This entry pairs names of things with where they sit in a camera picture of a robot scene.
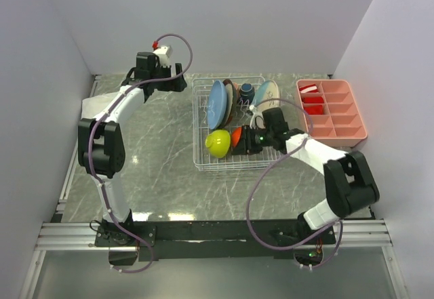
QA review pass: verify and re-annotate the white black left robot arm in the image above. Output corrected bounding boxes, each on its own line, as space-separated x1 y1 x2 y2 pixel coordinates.
78 45 186 246

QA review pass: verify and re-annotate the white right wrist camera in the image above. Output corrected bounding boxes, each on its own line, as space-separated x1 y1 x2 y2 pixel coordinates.
249 104 265 129

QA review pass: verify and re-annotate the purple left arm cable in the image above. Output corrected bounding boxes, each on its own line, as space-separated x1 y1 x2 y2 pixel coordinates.
87 33 194 275

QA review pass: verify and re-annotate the white folded cloth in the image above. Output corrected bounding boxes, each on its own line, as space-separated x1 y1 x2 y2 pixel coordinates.
77 93 115 129

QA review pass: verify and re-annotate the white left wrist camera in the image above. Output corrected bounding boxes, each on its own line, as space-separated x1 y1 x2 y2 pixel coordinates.
153 41 173 68

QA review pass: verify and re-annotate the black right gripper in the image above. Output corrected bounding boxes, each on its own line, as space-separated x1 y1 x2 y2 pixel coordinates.
231 125 275 155

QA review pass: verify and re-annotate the orange plastic bowl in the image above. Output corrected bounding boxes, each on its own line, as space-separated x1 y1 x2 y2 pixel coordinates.
231 127 242 148

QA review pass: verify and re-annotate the yellow-green plastic bowl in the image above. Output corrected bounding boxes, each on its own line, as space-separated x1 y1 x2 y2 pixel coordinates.
205 129 231 159

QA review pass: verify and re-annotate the red white cup in tray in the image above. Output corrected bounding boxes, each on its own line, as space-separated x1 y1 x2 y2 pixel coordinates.
299 84 319 94

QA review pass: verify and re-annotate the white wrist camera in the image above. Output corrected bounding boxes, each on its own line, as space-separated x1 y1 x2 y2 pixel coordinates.
153 41 173 68
249 104 265 129

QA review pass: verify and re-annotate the brown rimmed plate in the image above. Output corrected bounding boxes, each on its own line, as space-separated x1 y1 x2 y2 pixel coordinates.
221 79 238 127

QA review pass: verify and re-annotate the cream and blue plate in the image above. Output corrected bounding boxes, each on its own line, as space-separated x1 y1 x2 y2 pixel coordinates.
251 80 280 112

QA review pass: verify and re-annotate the pink compartment organizer tray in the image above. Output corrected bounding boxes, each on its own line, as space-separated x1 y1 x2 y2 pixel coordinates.
295 79 368 147

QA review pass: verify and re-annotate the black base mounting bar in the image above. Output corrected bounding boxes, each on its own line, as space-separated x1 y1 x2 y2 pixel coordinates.
94 218 336 268

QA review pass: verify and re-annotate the white wire dish rack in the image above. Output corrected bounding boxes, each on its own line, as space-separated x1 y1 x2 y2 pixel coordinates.
192 76 281 172

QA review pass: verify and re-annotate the dark blue mug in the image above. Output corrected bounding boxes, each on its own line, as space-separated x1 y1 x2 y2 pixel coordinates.
239 83 255 102

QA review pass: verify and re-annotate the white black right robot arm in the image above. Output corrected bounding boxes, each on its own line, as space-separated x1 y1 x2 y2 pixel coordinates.
232 108 380 243

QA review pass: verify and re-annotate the aluminium frame rail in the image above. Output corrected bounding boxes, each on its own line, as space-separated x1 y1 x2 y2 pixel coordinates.
22 74 407 298

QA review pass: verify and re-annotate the light blue plate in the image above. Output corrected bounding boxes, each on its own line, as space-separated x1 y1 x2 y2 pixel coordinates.
207 80 227 129

